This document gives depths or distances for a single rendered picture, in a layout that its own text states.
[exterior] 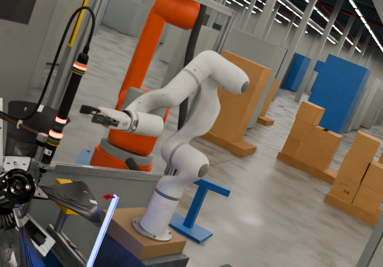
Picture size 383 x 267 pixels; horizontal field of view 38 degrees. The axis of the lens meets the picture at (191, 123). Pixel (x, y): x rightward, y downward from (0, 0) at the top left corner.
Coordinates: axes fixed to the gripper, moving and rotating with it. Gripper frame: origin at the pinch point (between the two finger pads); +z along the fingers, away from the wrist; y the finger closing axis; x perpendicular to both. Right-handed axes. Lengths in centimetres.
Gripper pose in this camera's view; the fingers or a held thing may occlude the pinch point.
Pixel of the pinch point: (89, 113)
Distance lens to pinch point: 192.5
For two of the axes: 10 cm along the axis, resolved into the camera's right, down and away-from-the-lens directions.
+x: 3.7, -9.1, -1.8
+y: -6.1, -3.8, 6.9
